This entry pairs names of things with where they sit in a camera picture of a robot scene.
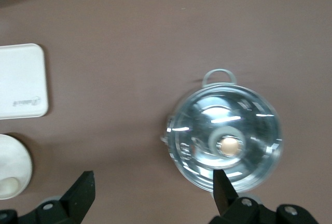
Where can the brown table cover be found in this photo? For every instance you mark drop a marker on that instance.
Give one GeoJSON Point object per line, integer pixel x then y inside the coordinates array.
{"type": "Point", "coordinates": [155, 40]}

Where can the grey electric cooking pot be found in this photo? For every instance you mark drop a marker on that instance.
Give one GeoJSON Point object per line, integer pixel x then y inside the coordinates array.
{"type": "Point", "coordinates": [179, 130]}

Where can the white steamed bun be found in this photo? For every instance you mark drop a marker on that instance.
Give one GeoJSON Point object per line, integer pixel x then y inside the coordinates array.
{"type": "Point", "coordinates": [9, 186]}

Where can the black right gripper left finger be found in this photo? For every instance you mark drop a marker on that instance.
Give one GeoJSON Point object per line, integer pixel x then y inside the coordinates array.
{"type": "Point", "coordinates": [80, 195]}

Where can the beige rectangular rabbit tray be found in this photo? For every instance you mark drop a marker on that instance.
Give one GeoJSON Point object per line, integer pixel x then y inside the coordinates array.
{"type": "Point", "coordinates": [23, 78]}

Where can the glass pot lid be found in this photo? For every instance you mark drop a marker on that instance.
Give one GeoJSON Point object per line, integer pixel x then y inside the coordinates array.
{"type": "Point", "coordinates": [228, 138]}

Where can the cream round plate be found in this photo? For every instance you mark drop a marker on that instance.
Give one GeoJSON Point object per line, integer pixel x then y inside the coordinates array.
{"type": "Point", "coordinates": [15, 156]}

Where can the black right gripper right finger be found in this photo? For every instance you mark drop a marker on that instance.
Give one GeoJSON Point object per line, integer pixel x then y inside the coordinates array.
{"type": "Point", "coordinates": [223, 193]}

